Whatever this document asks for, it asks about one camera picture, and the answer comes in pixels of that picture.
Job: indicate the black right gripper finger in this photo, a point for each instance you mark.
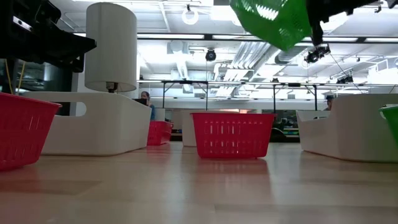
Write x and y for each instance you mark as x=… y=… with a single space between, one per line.
x=317 y=31

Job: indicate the black round ceiling device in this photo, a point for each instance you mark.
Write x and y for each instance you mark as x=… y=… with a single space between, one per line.
x=211 y=55

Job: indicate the white cylinder tube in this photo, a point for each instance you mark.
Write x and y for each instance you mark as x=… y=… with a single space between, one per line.
x=110 y=46

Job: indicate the red plastic basket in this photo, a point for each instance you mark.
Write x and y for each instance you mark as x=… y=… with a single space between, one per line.
x=21 y=133
x=233 y=137
x=158 y=133

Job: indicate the black laptop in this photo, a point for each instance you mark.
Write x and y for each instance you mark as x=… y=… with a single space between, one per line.
x=140 y=101

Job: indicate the person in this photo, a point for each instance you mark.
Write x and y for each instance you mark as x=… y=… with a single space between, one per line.
x=328 y=102
x=149 y=107

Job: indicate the green plastic basket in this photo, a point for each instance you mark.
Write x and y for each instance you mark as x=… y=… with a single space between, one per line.
x=392 y=121
x=280 y=28

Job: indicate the black ceiling spotlight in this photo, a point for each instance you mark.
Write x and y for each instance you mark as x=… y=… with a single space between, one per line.
x=317 y=53

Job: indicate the black frame background table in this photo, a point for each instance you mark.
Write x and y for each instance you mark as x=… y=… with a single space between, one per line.
x=295 y=84
x=185 y=81

